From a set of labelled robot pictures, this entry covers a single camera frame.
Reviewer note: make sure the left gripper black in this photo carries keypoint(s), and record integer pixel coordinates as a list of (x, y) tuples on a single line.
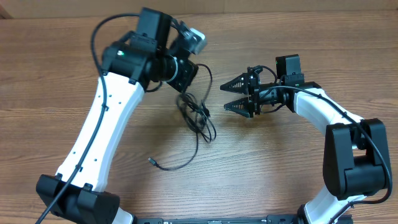
[(188, 76)]

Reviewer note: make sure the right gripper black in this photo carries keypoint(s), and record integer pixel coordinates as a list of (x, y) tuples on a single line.
[(254, 94)]

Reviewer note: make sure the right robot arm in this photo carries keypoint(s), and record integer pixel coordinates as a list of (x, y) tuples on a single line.
[(356, 162)]

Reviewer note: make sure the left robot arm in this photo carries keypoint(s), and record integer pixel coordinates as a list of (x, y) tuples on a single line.
[(157, 50)]

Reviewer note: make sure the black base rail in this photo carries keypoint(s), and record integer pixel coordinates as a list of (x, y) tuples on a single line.
[(214, 221)]

